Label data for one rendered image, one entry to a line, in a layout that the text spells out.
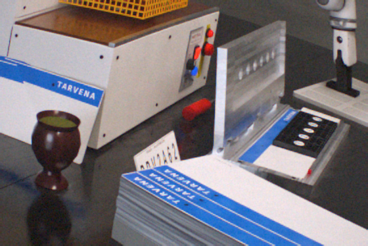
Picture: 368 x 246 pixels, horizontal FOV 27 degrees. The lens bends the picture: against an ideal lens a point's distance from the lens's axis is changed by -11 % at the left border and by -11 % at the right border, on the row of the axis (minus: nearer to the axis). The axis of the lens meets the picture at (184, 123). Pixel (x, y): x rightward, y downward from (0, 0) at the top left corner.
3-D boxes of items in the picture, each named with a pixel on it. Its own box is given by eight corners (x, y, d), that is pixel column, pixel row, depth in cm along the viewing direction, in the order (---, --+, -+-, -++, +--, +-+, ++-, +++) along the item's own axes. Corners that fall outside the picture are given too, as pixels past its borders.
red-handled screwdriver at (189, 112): (192, 122, 167) (195, 109, 166) (179, 118, 168) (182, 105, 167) (226, 104, 183) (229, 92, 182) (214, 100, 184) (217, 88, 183)
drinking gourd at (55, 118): (38, 195, 120) (44, 129, 117) (20, 172, 127) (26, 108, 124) (84, 194, 125) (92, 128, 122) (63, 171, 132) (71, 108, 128)
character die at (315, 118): (333, 133, 172) (334, 127, 171) (294, 120, 175) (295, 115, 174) (336, 127, 176) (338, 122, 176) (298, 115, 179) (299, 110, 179)
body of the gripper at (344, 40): (350, 27, 203) (351, 68, 206) (359, 25, 212) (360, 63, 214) (326, 24, 207) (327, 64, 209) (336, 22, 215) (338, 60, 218)
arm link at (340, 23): (351, 20, 203) (352, 31, 203) (359, 18, 210) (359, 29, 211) (325, 16, 207) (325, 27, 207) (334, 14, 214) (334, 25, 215)
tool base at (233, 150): (309, 196, 141) (315, 178, 140) (203, 165, 147) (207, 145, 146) (347, 134, 180) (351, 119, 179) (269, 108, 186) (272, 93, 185)
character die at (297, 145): (317, 159, 154) (318, 153, 154) (271, 145, 157) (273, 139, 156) (321, 152, 158) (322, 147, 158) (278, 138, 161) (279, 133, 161)
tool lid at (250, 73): (227, 49, 140) (217, 47, 141) (222, 156, 145) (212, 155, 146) (285, 21, 180) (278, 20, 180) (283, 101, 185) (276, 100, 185)
